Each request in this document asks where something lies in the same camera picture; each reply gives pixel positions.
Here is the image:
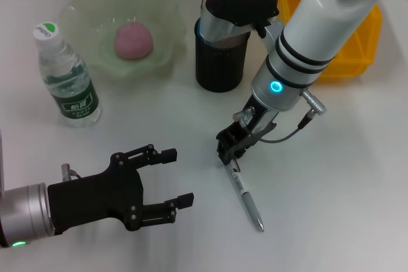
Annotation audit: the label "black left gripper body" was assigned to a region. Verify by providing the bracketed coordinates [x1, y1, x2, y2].
[47, 153, 145, 235]

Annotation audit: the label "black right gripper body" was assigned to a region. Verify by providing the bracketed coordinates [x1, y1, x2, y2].
[215, 94, 279, 159]

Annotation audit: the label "grey retractable pen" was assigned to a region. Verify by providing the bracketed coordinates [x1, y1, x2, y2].
[223, 159, 266, 233]

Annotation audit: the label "clear green-label water bottle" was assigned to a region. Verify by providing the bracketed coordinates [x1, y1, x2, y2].
[31, 22, 103, 128]

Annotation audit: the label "blue handled scissors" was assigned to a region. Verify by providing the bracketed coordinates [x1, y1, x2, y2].
[195, 19, 205, 42]

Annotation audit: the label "pink peach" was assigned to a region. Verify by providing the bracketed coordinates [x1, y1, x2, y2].
[113, 20, 154, 61]

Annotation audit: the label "black mesh pen holder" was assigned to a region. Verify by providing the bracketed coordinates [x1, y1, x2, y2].
[194, 18, 249, 94]

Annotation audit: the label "green glass fruit plate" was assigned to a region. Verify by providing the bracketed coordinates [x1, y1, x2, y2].
[59, 0, 189, 82]

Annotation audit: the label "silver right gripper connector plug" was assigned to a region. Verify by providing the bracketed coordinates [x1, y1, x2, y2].
[233, 106, 256, 125]

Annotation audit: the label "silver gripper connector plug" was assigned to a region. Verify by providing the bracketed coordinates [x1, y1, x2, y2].
[233, 106, 256, 125]
[61, 163, 83, 184]

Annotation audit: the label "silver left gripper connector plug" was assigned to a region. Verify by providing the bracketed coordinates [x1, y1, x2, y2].
[61, 163, 83, 184]

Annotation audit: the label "yellow plastic bin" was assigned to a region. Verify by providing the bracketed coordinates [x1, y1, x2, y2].
[270, 0, 383, 79]

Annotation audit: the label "grey right gripper cable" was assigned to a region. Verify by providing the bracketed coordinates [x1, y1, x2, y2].
[259, 90, 329, 143]

